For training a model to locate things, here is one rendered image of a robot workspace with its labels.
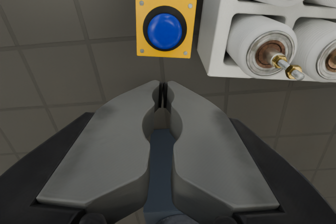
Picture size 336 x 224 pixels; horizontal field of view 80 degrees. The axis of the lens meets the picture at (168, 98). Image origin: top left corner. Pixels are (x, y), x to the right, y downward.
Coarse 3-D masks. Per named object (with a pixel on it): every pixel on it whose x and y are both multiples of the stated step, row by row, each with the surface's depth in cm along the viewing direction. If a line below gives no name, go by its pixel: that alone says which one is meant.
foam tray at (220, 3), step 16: (208, 0) 45; (224, 0) 35; (240, 0) 38; (208, 16) 44; (224, 16) 37; (272, 16) 42; (288, 16) 37; (304, 16) 37; (320, 16) 37; (208, 32) 43; (224, 32) 38; (208, 48) 43; (224, 48) 40; (208, 64) 42; (224, 64) 41; (304, 80) 43
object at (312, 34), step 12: (300, 24) 39; (312, 24) 36; (324, 24) 35; (300, 36) 37; (312, 36) 34; (324, 36) 32; (300, 48) 36; (312, 48) 33; (300, 60) 36; (312, 60) 34; (312, 72) 35
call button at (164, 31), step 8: (160, 16) 22; (168, 16) 22; (152, 24) 23; (160, 24) 23; (168, 24) 23; (176, 24) 23; (152, 32) 23; (160, 32) 23; (168, 32) 23; (176, 32) 23; (152, 40) 24; (160, 40) 24; (168, 40) 24; (176, 40) 24
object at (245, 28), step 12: (240, 24) 37; (252, 24) 33; (264, 24) 31; (276, 24) 31; (228, 36) 39; (240, 36) 34; (252, 36) 32; (228, 48) 40; (240, 48) 33; (240, 60) 34; (252, 72) 35
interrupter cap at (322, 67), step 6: (330, 42) 32; (324, 48) 32; (330, 48) 32; (324, 54) 33; (330, 54) 33; (318, 60) 33; (324, 60) 33; (330, 60) 34; (318, 66) 34; (324, 66) 34; (330, 66) 34; (318, 72) 34; (324, 72) 34; (330, 72) 34; (324, 78) 35; (330, 78) 35
